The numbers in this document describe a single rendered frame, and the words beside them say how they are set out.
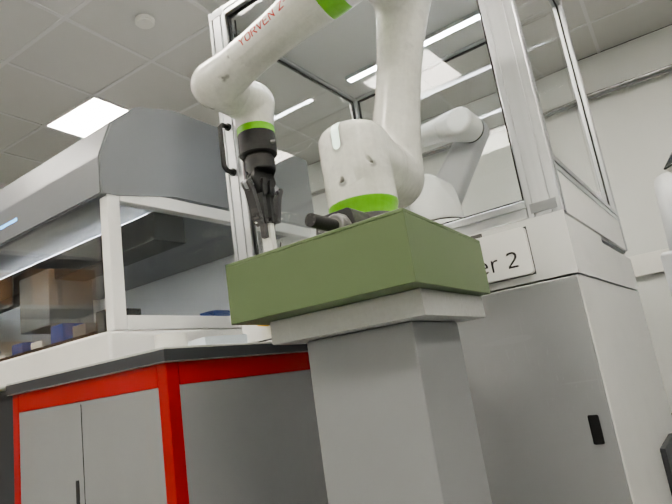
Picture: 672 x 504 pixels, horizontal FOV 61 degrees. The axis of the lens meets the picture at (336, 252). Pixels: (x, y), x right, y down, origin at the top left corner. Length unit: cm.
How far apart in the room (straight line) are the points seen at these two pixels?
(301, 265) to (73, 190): 144
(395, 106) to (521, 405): 72
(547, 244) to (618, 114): 355
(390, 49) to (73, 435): 109
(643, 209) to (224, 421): 387
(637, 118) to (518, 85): 340
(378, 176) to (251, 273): 28
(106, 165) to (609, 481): 172
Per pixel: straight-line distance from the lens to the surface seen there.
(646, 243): 464
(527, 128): 144
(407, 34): 128
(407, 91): 123
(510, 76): 149
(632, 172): 474
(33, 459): 159
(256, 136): 137
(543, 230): 137
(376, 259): 79
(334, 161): 102
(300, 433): 144
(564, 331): 135
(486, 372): 141
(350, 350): 92
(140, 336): 200
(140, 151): 221
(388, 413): 90
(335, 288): 82
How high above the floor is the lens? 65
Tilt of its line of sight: 13 degrees up
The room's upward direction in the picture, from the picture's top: 9 degrees counter-clockwise
